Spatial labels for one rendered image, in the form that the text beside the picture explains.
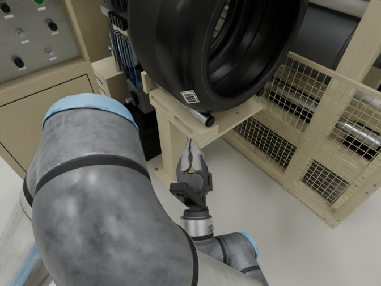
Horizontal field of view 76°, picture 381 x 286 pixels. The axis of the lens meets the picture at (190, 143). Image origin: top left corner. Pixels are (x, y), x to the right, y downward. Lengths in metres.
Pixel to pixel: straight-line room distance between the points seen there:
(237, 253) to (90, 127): 0.58
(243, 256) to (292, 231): 1.03
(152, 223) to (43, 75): 1.13
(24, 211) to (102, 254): 0.17
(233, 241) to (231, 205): 0.98
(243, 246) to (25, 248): 0.54
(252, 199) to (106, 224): 1.60
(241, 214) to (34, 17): 1.50
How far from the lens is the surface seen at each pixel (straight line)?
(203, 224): 0.68
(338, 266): 1.78
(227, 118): 1.05
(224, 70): 1.11
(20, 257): 0.43
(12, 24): 1.25
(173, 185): 0.61
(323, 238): 1.81
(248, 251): 0.76
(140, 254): 0.22
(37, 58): 1.30
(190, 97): 0.73
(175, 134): 1.43
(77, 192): 0.22
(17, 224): 0.39
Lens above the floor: 1.51
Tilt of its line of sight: 48 degrees down
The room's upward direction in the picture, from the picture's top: straight up
